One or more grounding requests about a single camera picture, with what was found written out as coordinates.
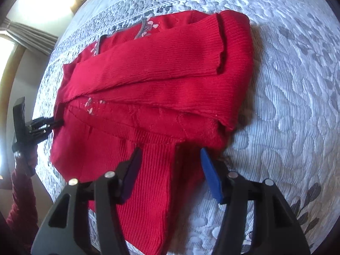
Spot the red knit sweater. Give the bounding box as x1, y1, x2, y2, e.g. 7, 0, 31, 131
50, 10, 253, 254

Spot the red sleeve forearm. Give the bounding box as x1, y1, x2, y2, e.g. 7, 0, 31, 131
6, 170, 39, 251

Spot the person left hand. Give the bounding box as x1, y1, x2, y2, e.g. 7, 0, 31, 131
14, 146, 37, 177

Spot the grey curtain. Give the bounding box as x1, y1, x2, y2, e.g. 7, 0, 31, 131
1, 18, 58, 56

